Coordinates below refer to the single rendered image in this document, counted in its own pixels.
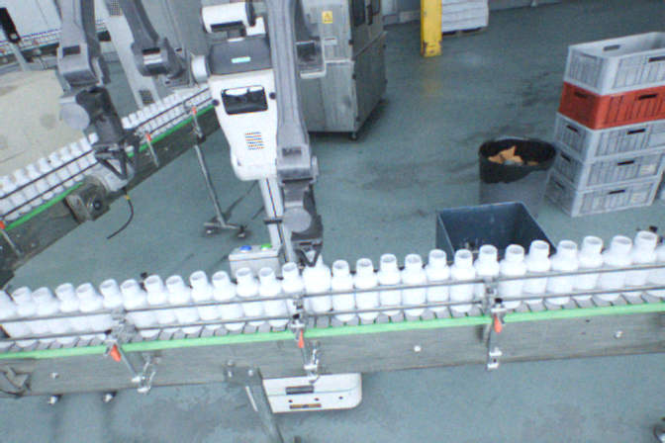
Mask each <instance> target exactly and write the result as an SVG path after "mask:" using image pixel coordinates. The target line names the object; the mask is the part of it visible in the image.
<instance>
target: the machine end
mask: <svg viewBox="0 0 665 443"><path fill-rule="evenodd" d="M244 1H250V2H251V3H252V4H253V7H254V10H255V15H256V16H260V15H263V22H264V27H265V32H266V33H267V34H268V35H269V29H268V18H267V12H266V8H265V4H264V2H258V3H254V2H253V1H252V0H235V3H237V2H244ZM303 3H304V7H305V11H306V14H307V16H308V19H309V20H310V21H311V24H316V23H319V26H320V28H321V33H322V38H323V41H324V48H325V58H326V70H327V73H326V75H325V76H321V77H313V78H305V79H304V78H302V76H301V74H300V72H299V74H300V84H301V96H302V107H303V116H304V121H305V126H306V129H307V132H352V135H351V136H350V137H349V138H348V139H349V140H357V139H359V137H358V135H354V132H357V131H358V129H359V128H360V127H361V125H362V124H363V122H364V121H365V120H371V119H372V117H371V116H368V115H369V114H370V112H371V111H372V110H373V108H374V107H375V106H377V104H380V103H384V100H381V99H382V97H383V96H384V94H385V92H386V90H387V85H386V84H387V83H388V79H386V65H385V48H386V45H385V44H384V39H385V38H386V37H387V36H388V33H383V32H384V24H383V22H384V21H385V16H383V3H382V0H303Z"/></svg>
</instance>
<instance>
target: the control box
mask: <svg viewBox="0 0 665 443"><path fill-rule="evenodd" d="M260 246H261V245H252V246H251V248H249V249H247V250H240V247H237V248H236V249H235V250H234V251H233V252H232V253H231V254H230V261H231V268H232V274H233V278H234V279H237V271H238V270H239V269H241V268H249V269H250V271H251V272H252V275H253V277H257V279H258V278H259V275H258V272H259V271H260V270H261V269H263V267H271V268H272V270H273V272H274V275H280V274H281V272H282V269H281V267H282V266H283V265H285V264H286V262H285V255H284V249H283V243H273V244H271V246H270V247H267V248H260Z"/></svg>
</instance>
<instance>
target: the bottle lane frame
mask: <svg viewBox="0 0 665 443"><path fill-rule="evenodd" d="M659 299H660V298H659ZM660 300H661V299H660ZM625 301H626V305H617V306H615V305H613V304H612V303H611V302H610V301H609V302H610V304H611V305H610V306H604V307H598V306H597V305H596V304H594V303H593V302H592V304H593V306H592V307H591V308H580V307H579V306H578V305H577V304H576V305H577V308H576V309H565V308H564V307H563V306H562V305H560V306H561V310H548V309H547V307H546V306H544V307H545V310H541V311H531V310H530V309H529V307H527V308H528V311H527V312H515V311H514V309H512V310H513V312H512V313H506V316H505V317H503V319H504V321H505V323H506V325H507V326H506V327H504V328H502V327H501V330H500V332H498V335H497V342H496V347H497V348H498V350H500V351H501V355H500V357H499V358H498V363H499V364H508V363H522V362H537V361H552V360H566V359H581V358H597V357H611V356H625V355H640V354H655V353H665V302H664V301H663V300H661V301H660V302H657V303H648V302H647V301H644V303H643V304H630V303H629V302H628V301H627V300H625ZM491 324H492V319H491V318H490V317H489V316H488V315H484V314H483V312H482V311H481V315H476V316H469V315H468V313H467V311H466V316H463V317H452V315H451V313H450V314H449V318H437V317H436V315H434V319H424V320H422V318H421V316H420V315H419V320H412V321H407V319H406V317H405V316H404V321H399V322H392V320H391V317H389V322H386V323H376V321H375V319H374V318H373V323H372V324H361V322H360V320H359V321H358V324H357V325H346V323H345V322H344V324H343V326H334V327H332V324H331V323H330V325H329V327H321V328H317V324H316V323H315V327H314V328H309V329H307V332H306V333H305V338H306V342H307V346H308V350H309V356H310V360H311V361H312V359H313V350H314V348H312V345H311V340H314V339H317V340H318V344H319V348H317V350H316V352H320V354H321V360H319V363H318V374H320V376H333V375H347V374H362V373H377V372H392V371H406V370H420V369H435V368H449V367H465V366H479V365H486V364H485V361H486V360H487V348H488V347H487V346H488V338H490V335H489V330H490V326H491ZM243 331H244V329H243V330H242V333H241V334H230V331H229V332H228V334H227V335H219V336H217V335H216V331H215V333H214V335H213V336H205V337H201V332H200V334H199V336H198V337H192V338H187V334H186V335H185V337H184V338H179V339H173V335H172V337H171V338H170V339H166V340H159V336H160V335H159V336H158V338H157V339H156V340H153V341H145V339H144V340H143V341H141V343H131V339H132V338H131V339H130V342H129V343H128V344H123V345H122V348H123V350H124V351H125V353H126V355H127V356H128V358H129V359H130V361H131V363H132V364H133V366H134V368H135V369H136V371H138V372H139V373H142V372H143V369H144V367H145V364H146V362H147V361H146V360H145V359H144V357H143V355H142V354H143V353H148V354H149V355H150V357H151V359H152V361H150V362H149V364H155V366H156V368H157V369H158V371H157V372H156V373H155V375H154V377H153V380H152V382H151V385H152V387H153V388H158V387H173V386H187V385H202V384H216V383H226V382H227V381H226V379H225V376H224V374H223V370H224V369H225V367H226V366H230V367H231V366H234V365H248V364H251V365H253V366H255V367H256V368H257V369H258V372H259V375H260V377H261V380H275V379H289V378H305V377H308V375H307V372H306V369H305V363H304V359H303V355H302V350H301V346H300V345H299V343H296V342H295V336H296V334H295V333H293V332H292V330H287V325H286V326H285V329H284V330H282V331H273V330H272V326H271V329H270V331H269V332H258V328H257V329H256V331H255V332H254V333H244V332H243ZM90 344H91V343H90ZM90 344H89V345H88V346H87V347H77V345H75V346H74V347H73V348H62V347H61V348H59V349H49V348H48V349H47V350H37V348H36V349H35V350H34V351H24V352H23V351H22V350H23V349H22V350H21V351H20V352H11V353H10V352H9V351H10V350H9V351H8V352H7V353H0V367H1V366H10V367H11V368H12V369H13V370H14V371H15V372H16V374H24V373H30V375H29V376H28V377H27V379H26V380H25V382H24V384H25V385H26V386H27V387H28V388H29V389H30V390H29V391H28V392H18V393H16V394H20V395H22V398H25V397H41V396H55V395H70V393H85V392H100V391H114V390H128V389H138V386H137V384H134V383H132V376H131V375H130V373H129V372H128V370H127V369H126V367H125V365H124V364H123V362H122V361H121V359H120V361H116V360H115V359H114V357H113V356H112V354H111V353H110V354H109V356H108V358H103V354H104V352H105V351H106V349H107V346H106V345H104V342H103V344H102V345H101V346H90Z"/></svg>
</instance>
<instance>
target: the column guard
mask: <svg viewBox="0 0 665 443"><path fill-rule="evenodd" d="M441 3H442V0H421V53H420V56H425V57H427V56H435V55H440V54H442V53H441V52H440V46H441Z"/></svg>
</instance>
